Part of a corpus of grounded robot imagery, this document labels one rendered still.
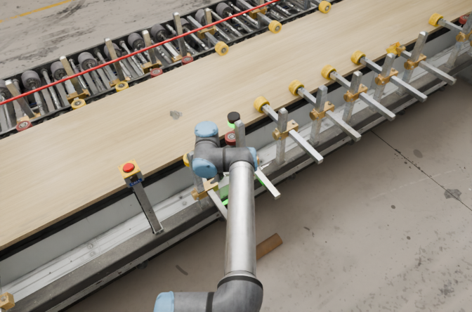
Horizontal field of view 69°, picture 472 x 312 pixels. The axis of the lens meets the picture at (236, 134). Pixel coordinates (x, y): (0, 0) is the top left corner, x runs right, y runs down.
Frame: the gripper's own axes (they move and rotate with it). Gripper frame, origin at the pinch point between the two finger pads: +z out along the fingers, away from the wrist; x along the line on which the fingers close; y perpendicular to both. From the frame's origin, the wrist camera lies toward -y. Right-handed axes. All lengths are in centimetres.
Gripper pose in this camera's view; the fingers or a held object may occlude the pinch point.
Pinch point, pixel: (219, 179)
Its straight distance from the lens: 160.9
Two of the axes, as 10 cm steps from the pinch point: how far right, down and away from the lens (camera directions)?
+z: 0.5, 6.7, 7.4
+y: -8.5, 4.3, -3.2
